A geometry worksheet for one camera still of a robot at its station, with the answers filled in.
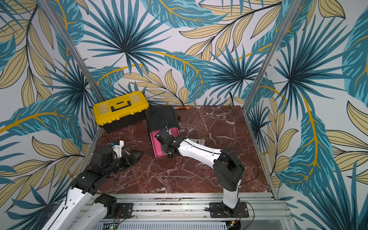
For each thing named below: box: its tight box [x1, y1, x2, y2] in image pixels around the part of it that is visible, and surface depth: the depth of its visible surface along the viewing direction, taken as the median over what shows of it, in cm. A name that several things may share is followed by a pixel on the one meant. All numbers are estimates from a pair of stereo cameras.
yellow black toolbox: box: [92, 91, 150, 134], surface depth 99 cm
